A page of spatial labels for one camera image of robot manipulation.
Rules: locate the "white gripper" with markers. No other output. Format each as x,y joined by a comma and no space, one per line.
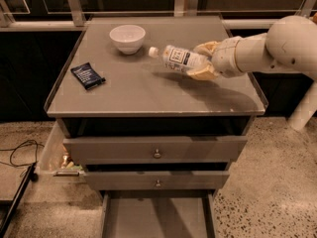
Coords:
226,59

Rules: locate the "blue plastic water bottle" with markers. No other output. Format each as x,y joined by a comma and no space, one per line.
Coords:
179,59

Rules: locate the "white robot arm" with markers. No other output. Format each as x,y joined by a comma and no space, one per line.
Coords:
289,46

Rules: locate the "grey top drawer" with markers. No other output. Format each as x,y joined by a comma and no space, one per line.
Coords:
154,150

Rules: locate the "grey drawer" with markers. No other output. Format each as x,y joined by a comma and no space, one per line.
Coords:
156,180
154,150
158,214

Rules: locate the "grey drawer cabinet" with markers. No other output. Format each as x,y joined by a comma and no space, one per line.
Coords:
139,86

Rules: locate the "grey middle drawer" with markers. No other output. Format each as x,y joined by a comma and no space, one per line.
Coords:
156,180

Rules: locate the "grey bottom drawer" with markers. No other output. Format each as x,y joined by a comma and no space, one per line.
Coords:
158,214

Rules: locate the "white metal railing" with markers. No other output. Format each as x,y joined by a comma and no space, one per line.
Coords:
63,15

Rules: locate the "white ceramic bowl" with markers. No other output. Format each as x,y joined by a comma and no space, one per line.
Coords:
128,39

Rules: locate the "dark blue snack packet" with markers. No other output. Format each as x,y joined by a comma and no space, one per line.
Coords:
87,76

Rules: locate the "clear plastic storage bin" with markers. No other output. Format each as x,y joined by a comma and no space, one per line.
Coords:
49,165

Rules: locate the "black floor stand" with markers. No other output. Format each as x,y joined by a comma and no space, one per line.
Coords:
8,207

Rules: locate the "white diagonal post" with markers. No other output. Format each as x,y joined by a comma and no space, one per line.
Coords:
305,109

